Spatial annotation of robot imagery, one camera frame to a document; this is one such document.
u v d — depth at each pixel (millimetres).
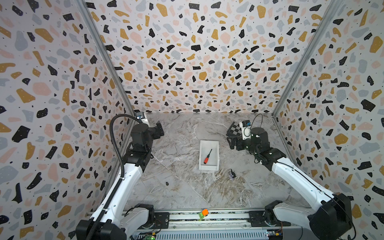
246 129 684
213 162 950
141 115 625
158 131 691
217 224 731
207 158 950
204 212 746
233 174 869
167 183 850
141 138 535
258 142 595
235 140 721
